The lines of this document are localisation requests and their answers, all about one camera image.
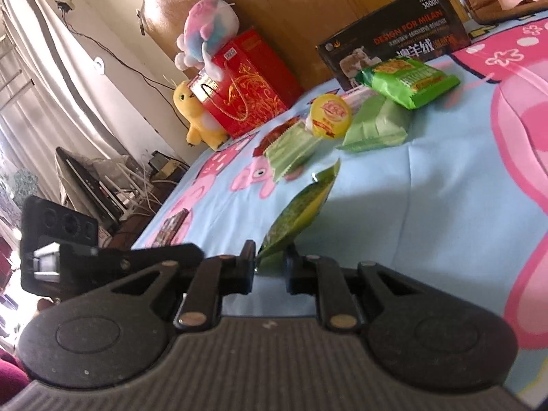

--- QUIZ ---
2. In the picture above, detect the black electronic device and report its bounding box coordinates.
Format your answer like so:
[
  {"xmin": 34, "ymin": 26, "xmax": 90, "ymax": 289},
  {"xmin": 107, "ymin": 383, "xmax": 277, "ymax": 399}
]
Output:
[{"xmin": 147, "ymin": 150, "xmax": 190, "ymax": 181}]

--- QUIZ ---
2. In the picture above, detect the green striped wafer packet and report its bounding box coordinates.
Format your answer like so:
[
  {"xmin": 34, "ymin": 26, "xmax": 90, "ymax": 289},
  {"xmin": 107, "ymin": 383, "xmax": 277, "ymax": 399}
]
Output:
[{"xmin": 262, "ymin": 121, "xmax": 321, "ymax": 182}]

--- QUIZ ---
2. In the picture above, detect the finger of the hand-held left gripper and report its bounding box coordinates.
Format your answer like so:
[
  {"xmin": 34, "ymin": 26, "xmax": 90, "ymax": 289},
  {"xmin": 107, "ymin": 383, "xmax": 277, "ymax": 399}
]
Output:
[{"xmin": 58, "ymin": 243, "xmax": 205, "ymax": 279}]

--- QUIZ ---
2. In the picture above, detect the white pink packet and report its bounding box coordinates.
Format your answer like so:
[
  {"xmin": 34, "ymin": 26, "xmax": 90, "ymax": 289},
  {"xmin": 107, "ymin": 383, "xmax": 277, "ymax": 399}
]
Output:
[{"xmin": 341, "ymin": 85, "xmax": 378, "ymax": 105}]

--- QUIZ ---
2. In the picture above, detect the red box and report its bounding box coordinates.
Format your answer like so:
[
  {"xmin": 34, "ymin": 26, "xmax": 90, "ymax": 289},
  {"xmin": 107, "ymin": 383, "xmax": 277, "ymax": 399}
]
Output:
[{"xmin": 188, "ymin": 27, "xmax": 306, "ymax": 140}]

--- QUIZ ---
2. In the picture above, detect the pink blue plush toy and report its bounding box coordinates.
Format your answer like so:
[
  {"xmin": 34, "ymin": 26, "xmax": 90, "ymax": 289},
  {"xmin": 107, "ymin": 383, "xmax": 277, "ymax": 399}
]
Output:
[{"xmin": 174, "ymin": 0, "xmax": 240, "ymax": 83}]

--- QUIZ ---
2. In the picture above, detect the red snack packet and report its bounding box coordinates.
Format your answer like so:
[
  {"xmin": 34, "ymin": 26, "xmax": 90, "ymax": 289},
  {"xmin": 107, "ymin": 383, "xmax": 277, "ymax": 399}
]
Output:
[{"xmin": 252, "ymin": 115, "xmax": 310, "ymax": 160}]

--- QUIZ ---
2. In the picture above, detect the dark brown snack packet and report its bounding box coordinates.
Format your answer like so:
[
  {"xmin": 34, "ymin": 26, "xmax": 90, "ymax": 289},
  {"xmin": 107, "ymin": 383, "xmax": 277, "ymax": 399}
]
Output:
[{"xmin": 151, "ymin": 208, "xmax": 190, "ymax": 249}]

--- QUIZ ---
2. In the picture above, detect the printed blue pink blanket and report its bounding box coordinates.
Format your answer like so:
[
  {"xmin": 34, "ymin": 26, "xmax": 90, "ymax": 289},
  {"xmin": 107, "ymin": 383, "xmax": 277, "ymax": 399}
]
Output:
[{"xmin": 130, "ymin": 6, "xmax": 548, "ymax": 407}]

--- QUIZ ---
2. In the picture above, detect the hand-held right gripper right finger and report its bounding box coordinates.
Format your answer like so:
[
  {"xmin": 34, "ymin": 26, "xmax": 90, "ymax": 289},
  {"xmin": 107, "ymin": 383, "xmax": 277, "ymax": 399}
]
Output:
[{"xmin": 284, "ymin": 244, "xmax": 434, "ymax": 331}]

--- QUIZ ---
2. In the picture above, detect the yellow plush toy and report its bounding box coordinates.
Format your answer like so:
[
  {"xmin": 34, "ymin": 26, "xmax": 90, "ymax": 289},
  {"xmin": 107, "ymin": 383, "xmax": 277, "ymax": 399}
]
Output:
[{"xmin": 172, "ymin": 79, "xmax": 228, "ymax": 151}]

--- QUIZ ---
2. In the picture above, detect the wooden headboard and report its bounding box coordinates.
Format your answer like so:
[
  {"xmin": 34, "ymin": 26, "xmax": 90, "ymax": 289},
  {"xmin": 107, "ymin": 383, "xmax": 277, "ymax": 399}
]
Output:
[{"xmin": 142, "ymin": 0, "xmax": 468, "ymax": 95}]

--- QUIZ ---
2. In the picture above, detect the pale green packet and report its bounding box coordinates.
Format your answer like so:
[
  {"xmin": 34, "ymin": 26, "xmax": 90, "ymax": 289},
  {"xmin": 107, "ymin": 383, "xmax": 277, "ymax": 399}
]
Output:
[{"xmin": 337, "ymin": 93, "xmax": 412, "ymax": 153}]

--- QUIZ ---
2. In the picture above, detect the bright green snack bag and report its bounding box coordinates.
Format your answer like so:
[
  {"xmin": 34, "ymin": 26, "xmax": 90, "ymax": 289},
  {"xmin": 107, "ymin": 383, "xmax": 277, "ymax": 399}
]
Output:
[{"xmin": 354, "ymin": 57, "xmax": 462, "ymax": 111}]

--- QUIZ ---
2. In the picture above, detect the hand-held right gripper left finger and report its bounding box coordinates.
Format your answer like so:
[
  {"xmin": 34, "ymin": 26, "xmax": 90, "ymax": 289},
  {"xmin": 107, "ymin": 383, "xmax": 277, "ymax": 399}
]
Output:
[{"xmin": 109, "ymin": 240, "xmax": 258, "ymax": 330}]

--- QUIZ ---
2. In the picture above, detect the maroon cloth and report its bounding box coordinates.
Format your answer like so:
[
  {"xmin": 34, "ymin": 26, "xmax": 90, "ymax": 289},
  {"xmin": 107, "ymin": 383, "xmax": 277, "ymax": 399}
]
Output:
[{"xmin": 0, "ymin": 346, "xmax": 32, "ymax": 400}]

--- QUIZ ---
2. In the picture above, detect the black wall cable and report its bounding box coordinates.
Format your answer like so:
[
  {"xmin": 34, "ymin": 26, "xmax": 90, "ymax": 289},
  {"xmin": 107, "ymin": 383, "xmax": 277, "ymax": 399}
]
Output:
[{"xmin": 55, "ymin": 1, "xmax": 194, "ymax": 131}]

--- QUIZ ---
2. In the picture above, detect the dark printed cardboard box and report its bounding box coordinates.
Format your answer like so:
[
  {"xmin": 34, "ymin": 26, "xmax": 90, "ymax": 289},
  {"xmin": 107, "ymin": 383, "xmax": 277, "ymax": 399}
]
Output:
[{"xmin": 316, "ymin": 0, "xmax": 472, "ymax": 91}]

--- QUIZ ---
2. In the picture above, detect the yellow round jelly cup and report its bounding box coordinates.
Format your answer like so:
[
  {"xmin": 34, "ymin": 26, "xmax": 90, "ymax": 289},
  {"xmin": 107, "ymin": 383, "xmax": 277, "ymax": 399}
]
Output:
[{"xmin": 307, "ymin": 93, "xmax": 353, "ymax": 139}]

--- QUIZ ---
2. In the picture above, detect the dark green snack packet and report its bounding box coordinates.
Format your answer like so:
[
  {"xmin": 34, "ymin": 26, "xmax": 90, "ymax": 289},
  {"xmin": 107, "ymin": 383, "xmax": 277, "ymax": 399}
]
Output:
[{"xmin": 256, "ymin": 158, "xmax": 342, "ymax": 271}]

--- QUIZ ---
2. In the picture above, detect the grey box with white antennas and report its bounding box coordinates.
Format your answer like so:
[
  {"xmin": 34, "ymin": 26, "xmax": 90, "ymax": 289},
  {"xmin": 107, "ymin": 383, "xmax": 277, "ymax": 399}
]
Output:
[{"xmin": 55, "ymin": 146, "xmax": 148, "ymax": 228}]

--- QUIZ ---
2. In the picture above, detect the pale curtain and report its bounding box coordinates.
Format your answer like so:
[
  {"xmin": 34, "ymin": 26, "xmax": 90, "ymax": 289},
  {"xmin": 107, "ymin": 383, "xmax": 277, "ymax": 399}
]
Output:
[{"xmin": 0, "ymin": 0, "xmax": 129, "ymax": 227}]

